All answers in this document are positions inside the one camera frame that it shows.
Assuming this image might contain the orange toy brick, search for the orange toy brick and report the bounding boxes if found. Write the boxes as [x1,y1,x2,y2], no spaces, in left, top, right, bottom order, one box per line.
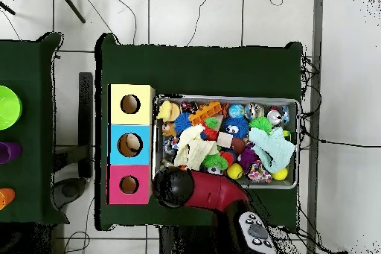
[188,101,222,127]

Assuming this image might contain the wooden box with three holes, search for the wooden box with three holes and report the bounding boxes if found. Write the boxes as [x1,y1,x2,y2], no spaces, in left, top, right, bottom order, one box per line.
[106,83,156,206]

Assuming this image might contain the black tripod leg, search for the black tripod leg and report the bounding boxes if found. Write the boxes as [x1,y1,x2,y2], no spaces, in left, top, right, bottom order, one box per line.
[0,1,16,16]
[54,0,86,25]

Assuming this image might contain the black upright panel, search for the black upright panel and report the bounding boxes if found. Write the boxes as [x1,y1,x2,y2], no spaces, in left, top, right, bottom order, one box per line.
[77,72,94,179]

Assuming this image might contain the yellow ball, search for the yellow ball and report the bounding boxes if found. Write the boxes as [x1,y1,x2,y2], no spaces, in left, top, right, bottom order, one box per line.
[226,162,244,181]

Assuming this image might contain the shallow mesh bin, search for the shallow mesh bin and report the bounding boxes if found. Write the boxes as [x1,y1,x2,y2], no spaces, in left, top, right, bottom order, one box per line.
[151,94,301,190]

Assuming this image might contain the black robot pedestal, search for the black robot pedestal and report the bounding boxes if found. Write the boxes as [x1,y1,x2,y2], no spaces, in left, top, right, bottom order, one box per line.
[160,225,239,254]

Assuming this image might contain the dark green side table cloth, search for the dark green side table cloth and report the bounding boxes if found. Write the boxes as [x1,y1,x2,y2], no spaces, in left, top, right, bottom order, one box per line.
[0,32,70,226]

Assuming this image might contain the mint waffle cloth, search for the mint waffle cloth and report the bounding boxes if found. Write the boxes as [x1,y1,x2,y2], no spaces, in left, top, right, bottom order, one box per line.
[247,126,296,174]

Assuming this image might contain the grey rounded stand base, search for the grey rounded stand base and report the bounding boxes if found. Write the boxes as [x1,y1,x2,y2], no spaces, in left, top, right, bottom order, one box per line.
[51,177,88,210]

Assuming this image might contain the cream waffle cloth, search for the cream waffle cloth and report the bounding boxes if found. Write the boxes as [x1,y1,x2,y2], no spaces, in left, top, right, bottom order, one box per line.
[173,123,220,171]

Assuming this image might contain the green spiky ball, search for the green spiky ball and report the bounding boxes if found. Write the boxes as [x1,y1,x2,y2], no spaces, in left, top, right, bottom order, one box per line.
[249,115,274,134]

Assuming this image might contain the purple cup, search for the purple cup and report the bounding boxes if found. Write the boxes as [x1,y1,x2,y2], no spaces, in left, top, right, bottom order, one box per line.
[0,142,23,165]

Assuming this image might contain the globe print ball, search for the globe print ball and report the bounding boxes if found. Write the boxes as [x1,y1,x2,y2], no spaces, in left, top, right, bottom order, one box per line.
[228,104,246,119]

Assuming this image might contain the colourful patterned cloth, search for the colourful patterned cloth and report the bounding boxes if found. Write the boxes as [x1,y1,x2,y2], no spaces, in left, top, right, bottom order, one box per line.
[246,159,273,184]

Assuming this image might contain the thin black floor cable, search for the thin black floor cable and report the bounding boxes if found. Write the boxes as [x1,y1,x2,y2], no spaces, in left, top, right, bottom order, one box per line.
[300,134,381,149]

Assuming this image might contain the yellow plush duck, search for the yellow plush duck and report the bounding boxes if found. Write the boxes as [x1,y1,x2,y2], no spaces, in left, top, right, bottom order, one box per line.
[156,100,174,123]

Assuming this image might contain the lime green bowl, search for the lime green bowl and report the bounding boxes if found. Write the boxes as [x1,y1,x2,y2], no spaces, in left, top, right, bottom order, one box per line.
[0,85,23,131]

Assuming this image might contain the orange cup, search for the orange cup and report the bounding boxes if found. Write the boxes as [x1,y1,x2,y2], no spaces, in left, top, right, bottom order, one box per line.
[0,188,16,211]

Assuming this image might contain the blue spiky ball with eyes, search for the blue spiky ball with eyes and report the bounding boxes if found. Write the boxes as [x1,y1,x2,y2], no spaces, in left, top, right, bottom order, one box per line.
[221,115,250,139]

